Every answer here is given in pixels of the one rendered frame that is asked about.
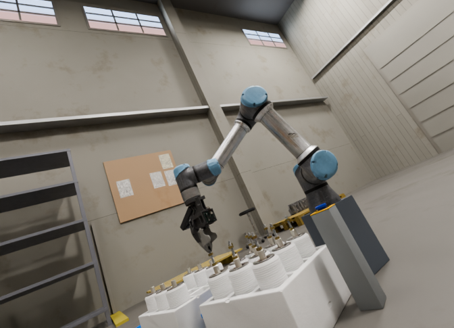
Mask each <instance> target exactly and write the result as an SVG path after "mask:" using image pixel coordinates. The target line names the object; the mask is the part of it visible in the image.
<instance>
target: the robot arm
mask: <svg viewBox="0 0 454 328"><path fill-rule="evenodd" d="M256 122H260V123H262V124H263V125H264V126H265V127H266V128H267V129H268V130H269V131H270V132H271V134H273V136H275V138H277V140H279V142H281V144H283V146H285V148H287V150H289V151H290V152H291V153H292V155H294V157H296V159H297V164H296V165H295V166H294V168H293V172H294V174H295V176H296V178H297V180H298V182H299V184H300V186H301V187H302V189H303V191H304V193H305V195H306V197H307V203H308V206H309V211H310V212H311V213H312V212H316V211H317V210H316V209H315V207H316V206H319V205H321V204H324V203H326V207H327V206H330V205H332V204H335V203H337V202H339V201H341V198H340V196H339V195H338V194H337V193H336V192H335V191H334V190H333V189H332V188H331V187H330V186H329V184H328V183H327V181H326V180H328V179H330V178H331V177H332V176H334V175H335V173H336V172H337V170H338V161H337V159H336V157H335V155H334V154H333V153H331V152H330V151H327V150H321V149H320V148H319V147H318V146H317V145H311V144H310V143H309V142H307V141H306V140H305V139H304V138H303V137H302V136H301V135H300V134H299V133H298V132H297V131H296V130H295V129H294V128H293V127H292V126H291V125H290V124H289V123H288V122H287V121H286V120H285V119H284V118H283V117H282V116H281V115H280V114H279V113H278V112H277V111H276V110H274V109H273V103H272V102H271V101H270V100H269V99H268V94H267V92H266V90H265V89H264V88H263V87H260V86H257V85H256V86H250V87H247V88H246V89H245V90H244V91H243V93H242V95H241V104H240V109H239V113H238V116H237V118H236V120H235V121H234V126H233V127H232V129H231V131H230V132H229V133H228V135H227V137H226V138H225V140H224V141H223V142H222V144H221V146H220V147H219V148H218V150H217V152H216V153H215V154H214V155H213V157H212V159H210V160H207V161H205V162H202V163H200V164H197V165H195V166H191V167H190V166H189V164H181V165H179V166H177V167H175V169H174V171H173V172H174V176H175V180H176V182H177V185H178V188H179V190H180V194H181V196H182V199H183V201H184V203H185V205H186V206H188V209H187V211H186V214H185V215H184V218H183V221H182V223H181V226H180V228H181V229H182V230H183V231H184V230H187V229H191V233H192V236H193V237H194V238H195V240H196V242H197V243H199V245H200V246H201V247H202V248H203V249H204V250H205V251H206V252H207V253H209V252H210V251H209V250H211V251H212V247H213V246H212V242H213V241H214V240H215V239H216V238H217V237H218V236H217V233H214V232H211V229H210V228H209V225H211V224H213V223H214V222H215V221H217V218H216V216H215V213H214V211H213V208H207V207H206V206H205V203H204V201H203V200H204V199H205V196H204V195H203V196H201V194H200V192H199V189H198V186H197V183H200V182H202V183H203V184H204V185H207V186H212V185H214V184H215V182H216V181H217V178H218V176H219V174H221V172H222V170H223V168H224V167H225V165H226V164H227V162H228V161H229V159H230V158H231V156H232V155H233V153H234V151H235V150H236V148H237V147H238V145H239V144H240V142H241V141H242V140H243V138H244V136H245V135H246V134H247V133H249V132H250V131H251V129H252V128H253V127H254V125H255V124H256ZM200 228H201V229H200ZM199 229H200V230H199ZM202 229H203V230H202Z"/></svg>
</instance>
